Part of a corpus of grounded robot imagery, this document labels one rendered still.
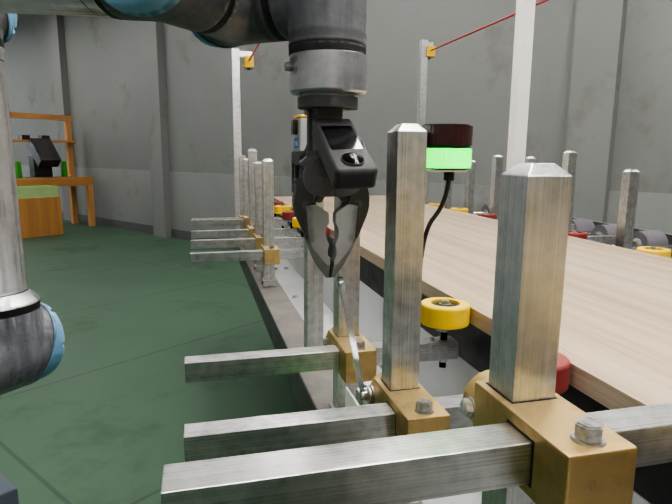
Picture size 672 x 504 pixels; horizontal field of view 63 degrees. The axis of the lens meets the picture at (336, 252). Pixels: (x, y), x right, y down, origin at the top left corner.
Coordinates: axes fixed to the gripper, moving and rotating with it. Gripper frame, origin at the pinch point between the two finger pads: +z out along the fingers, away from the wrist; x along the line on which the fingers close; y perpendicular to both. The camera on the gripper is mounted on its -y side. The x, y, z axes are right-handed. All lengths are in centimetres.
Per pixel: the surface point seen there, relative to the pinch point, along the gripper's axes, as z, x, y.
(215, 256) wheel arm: 19, 10, 116
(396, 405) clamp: 14.1, -5.4, -8.9
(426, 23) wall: -126, -183, 404
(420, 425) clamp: 14.9, -6.8, -12.4
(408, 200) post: -8.4, -7.6, -5.2
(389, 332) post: 7.2, -6.1, -4.2
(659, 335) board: 11.0, -46.4, -2.9
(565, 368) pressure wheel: 10.7, -25.2, -11.1
